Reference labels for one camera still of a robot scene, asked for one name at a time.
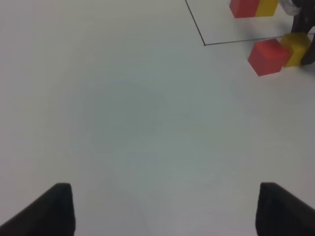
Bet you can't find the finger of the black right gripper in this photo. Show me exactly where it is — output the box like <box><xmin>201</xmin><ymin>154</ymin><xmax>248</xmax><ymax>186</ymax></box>
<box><xmin>291</xmin><ymin>0</ymin><xmax>315</xmax><ymax>33</ymax></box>
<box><xmin>301</xmin><ymin>34</ymin><xmax>315</xmax><ymax>65</ymax></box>

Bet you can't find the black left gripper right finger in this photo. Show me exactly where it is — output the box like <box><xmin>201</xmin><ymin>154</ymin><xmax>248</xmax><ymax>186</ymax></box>
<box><xmin>255</xmin><ymin>182</ymin><xmax>315</xmax><ymax>236</ymax></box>

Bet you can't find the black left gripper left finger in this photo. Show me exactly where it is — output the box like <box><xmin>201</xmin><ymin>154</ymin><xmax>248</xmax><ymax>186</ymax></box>
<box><xmin>0</xmin><ymin>183</ymin><xmax>75</xmax><ymax>236</ymax></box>

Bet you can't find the yellow template block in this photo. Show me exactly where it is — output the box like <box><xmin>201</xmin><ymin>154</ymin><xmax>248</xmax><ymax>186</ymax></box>
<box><xmin>255</xmin><ymin>0</ymin><xmax>278</xmax><ymax>17</ymax></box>

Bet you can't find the red template block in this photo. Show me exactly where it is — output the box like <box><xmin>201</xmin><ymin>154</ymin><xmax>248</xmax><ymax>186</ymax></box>
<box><xmin>229</xmin><ymin>0</ymin><xmax>259</xmax><ymax>18</ymax></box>

